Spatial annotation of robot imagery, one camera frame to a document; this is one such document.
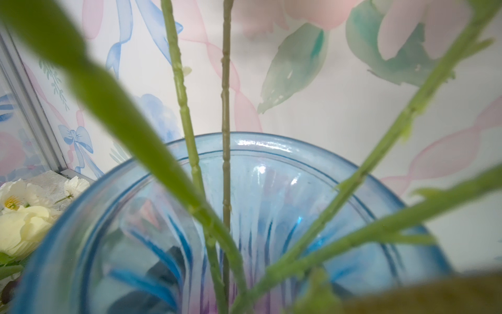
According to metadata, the dark orange gerbera stem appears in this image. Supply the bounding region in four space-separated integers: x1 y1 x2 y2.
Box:
221 0 233 231

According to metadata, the blue purple glass vase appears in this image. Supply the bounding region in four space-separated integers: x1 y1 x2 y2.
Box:
8 132 453 313

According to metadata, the orange poppy stem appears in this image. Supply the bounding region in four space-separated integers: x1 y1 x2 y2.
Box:
230 1 501 313

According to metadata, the cream yellow rose stem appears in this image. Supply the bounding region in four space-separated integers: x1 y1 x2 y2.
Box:
1 206 61 279

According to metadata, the left corner aluminium post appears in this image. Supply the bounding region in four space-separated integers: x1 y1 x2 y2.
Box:
1 24 67 173

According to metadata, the pink carnation stem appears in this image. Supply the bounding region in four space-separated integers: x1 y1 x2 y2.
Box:
161 0 228 313

